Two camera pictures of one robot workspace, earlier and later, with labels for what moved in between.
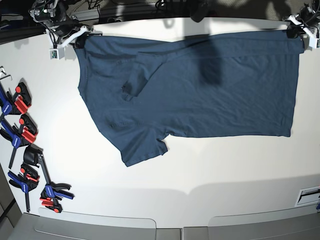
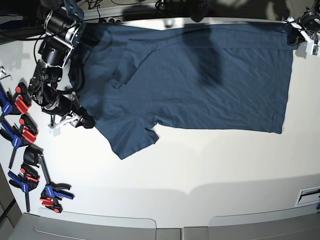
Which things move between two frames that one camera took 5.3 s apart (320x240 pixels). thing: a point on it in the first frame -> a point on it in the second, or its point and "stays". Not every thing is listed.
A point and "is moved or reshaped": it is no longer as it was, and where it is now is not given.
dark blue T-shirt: [145, 89] is moved or reshaped
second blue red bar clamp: [26, 132] stays
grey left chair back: [47, 224] stays
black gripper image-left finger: [80, 41] -> [88, 121]
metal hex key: [4, 71] stays
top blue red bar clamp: [18, 104] stays
